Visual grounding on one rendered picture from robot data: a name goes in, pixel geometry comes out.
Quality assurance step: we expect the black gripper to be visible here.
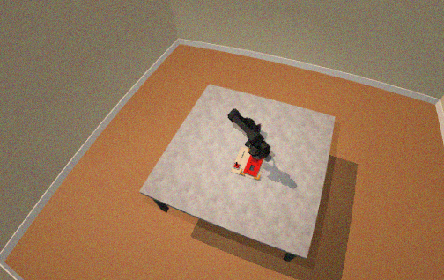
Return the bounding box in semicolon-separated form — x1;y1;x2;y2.
245;140;270;158

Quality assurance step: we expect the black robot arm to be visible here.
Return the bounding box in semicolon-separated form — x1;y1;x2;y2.
228;108;270;157

